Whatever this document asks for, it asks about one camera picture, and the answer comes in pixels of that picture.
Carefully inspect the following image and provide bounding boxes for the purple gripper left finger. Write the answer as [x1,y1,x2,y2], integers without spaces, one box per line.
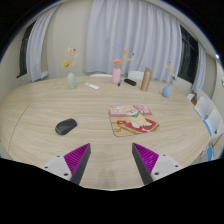
[43,143,91,185]

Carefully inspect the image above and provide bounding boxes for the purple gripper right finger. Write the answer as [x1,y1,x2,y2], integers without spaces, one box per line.
[132,143,182,185]

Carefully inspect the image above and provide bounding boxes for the black computer mouse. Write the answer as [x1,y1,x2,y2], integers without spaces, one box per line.
[55,118,77,135]

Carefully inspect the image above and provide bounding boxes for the white chair right near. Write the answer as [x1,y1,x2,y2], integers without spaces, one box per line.
[203,109,224,138]

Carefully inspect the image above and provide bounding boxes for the blue vase with dried flowers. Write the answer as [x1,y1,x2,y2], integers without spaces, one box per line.
[162,62,176,98]

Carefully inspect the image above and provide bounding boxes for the white chair right far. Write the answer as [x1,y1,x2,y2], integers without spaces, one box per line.
[194,97,209,119]

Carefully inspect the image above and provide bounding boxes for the white remote control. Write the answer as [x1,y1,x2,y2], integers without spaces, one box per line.
[85,83,99,90]

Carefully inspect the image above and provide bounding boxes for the black rectangular case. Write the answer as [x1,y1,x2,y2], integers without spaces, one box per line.
[124,78,137,86]

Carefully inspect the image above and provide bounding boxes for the white chair behind table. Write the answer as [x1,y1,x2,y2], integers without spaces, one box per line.
[128,71,144,80]

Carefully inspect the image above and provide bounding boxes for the tan cylindrical bottle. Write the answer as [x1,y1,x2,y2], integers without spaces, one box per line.
[140,67,152,91]

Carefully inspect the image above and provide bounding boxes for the pink vase with orange flowers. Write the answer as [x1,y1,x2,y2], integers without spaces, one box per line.
[112,49,133,84]

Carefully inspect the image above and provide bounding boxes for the dark right window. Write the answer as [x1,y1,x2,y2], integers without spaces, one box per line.
[178,28,199,84]

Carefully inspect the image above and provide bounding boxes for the dark window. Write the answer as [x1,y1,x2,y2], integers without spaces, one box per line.
[178,28,199,84]
[16,22,35,78]

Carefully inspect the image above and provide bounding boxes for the green vase with yellow flowers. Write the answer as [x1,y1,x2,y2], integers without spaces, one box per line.
[61,47,78,89]

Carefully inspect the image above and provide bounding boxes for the dark left window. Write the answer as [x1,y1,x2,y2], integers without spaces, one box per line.
[16,22,35,78]

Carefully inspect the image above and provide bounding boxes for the white left curtain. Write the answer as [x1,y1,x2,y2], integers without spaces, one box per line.
[26,6,58,82]

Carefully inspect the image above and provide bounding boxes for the white curtain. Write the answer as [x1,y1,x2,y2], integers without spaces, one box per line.
[26,6,58,82]
[192,43,206,92]
[84,0,182,82]

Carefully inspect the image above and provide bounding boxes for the white right curtain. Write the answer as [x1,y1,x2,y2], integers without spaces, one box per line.
[192,43,206,92]

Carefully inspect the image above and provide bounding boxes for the white centre curtain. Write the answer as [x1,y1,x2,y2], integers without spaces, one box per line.
[84,0,182,82]

